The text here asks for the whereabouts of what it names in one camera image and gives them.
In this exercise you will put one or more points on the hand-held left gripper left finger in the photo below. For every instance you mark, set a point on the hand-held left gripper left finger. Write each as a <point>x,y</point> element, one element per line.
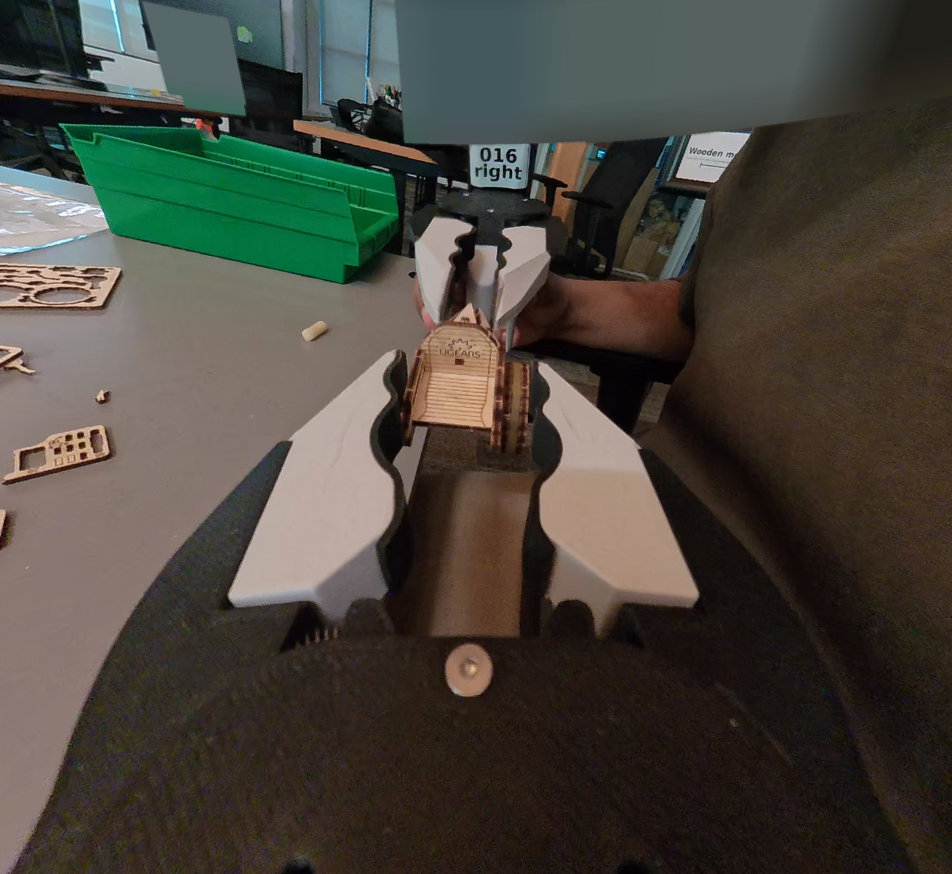
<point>312,517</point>

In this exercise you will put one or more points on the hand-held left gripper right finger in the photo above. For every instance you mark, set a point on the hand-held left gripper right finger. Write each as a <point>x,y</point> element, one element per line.
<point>610,517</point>

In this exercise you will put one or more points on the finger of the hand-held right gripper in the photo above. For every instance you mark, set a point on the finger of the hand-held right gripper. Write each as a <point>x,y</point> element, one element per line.
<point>532,264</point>
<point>435,256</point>

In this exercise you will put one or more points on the small wooden model seat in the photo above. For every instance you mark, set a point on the small wooden model seat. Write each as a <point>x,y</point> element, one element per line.
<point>454,390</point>

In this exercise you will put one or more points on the person's right forearm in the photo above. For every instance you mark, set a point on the person's right forearm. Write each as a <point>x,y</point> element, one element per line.
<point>632,316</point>

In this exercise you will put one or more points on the grey desk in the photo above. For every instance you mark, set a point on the grey desk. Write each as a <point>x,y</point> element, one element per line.
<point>223,368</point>

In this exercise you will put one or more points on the person's right hand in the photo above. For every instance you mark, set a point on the person's right hand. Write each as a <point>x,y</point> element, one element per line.
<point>547,308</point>

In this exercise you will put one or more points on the black office chair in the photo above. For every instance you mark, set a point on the black office chair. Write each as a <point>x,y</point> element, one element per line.
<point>353,119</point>
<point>602,219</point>

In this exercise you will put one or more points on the wooden panel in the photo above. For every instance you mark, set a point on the wooden panel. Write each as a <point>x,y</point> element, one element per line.
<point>569,167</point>

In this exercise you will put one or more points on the brown cardboard box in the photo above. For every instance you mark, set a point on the brown cardboard box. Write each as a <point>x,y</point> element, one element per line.
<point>654,249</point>

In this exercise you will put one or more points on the small cream cylinder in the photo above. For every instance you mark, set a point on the small cream cylinder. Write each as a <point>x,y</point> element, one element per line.
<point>314,331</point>

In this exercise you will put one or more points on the white printed sign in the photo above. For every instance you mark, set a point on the white printed sign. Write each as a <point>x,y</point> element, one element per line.
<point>714,163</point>

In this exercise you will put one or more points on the plastic storage bin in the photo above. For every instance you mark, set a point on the plastic storage bin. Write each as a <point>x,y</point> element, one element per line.
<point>223,234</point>

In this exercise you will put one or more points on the small wooden grid card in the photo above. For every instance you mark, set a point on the small wooden grid card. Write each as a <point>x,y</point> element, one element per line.
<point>100,454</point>

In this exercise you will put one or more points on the black computer monitor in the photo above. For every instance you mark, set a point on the black computer monitor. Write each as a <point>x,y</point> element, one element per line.
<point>271,100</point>
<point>37,26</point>

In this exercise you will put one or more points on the wooden sheet with round cutouts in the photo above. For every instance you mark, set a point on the wooden sheet with round cutouts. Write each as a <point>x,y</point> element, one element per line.
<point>108,290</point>

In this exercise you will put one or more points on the clear plastic bag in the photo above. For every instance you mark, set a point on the clear plastic bag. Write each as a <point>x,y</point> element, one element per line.
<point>37,219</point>

